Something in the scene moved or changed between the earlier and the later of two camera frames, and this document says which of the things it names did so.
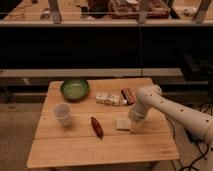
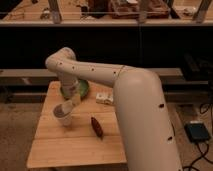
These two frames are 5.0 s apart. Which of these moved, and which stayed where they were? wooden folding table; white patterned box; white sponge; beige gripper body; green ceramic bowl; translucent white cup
Moved: beige gripper body; white sponge
Stayed: white patterned box; wooden folding table; green ceramic bowl; translucent white cup
